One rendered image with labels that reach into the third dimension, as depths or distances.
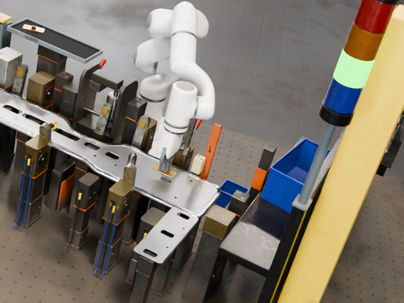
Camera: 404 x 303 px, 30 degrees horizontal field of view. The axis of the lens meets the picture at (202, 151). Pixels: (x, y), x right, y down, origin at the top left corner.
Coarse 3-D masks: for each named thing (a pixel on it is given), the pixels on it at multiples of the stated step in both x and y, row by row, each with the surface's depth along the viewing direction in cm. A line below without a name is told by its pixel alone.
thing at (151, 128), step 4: (152, 120) 284; (156, 120) 285; (136, 124) 280; (152, 124) 282; (156, 124) 284; (148, 128) 279; (152, 128) 282; (148, 132) 280; (152, 132) 283; (144, 136) 281; (148, 136) 282; (152, 136) 285; (144, 140) 281; (148, 140) 283; (152, 140) 287; (144, 144) 282; (148, 144) 286; (144, 148) 284; (148, 148) 288
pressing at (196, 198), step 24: (0, 96) 287; (0, 120) 274; (24, 120) 277; (48, 120) 280; (72, 144) 271; (96, 144) 274; (120, 144) 278; (96, 168) 262; (120, 168) 265; (144, 168) 269; (144, 192) 257; (168, 192) 260; (192, 192) 263; (216, 192) 267
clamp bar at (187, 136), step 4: (192, 120) 270; (196, 120) 270; (192, 124) 269; (188, 128) 271; (192, 128) 270; (188, 132) 272; (192, 132) 272; (184, 136) 273; (188, 136) 271; (184, 140) 273; (188, 140) 272; (188, 144) 273; (184, 148) 273; (184, 152) 274
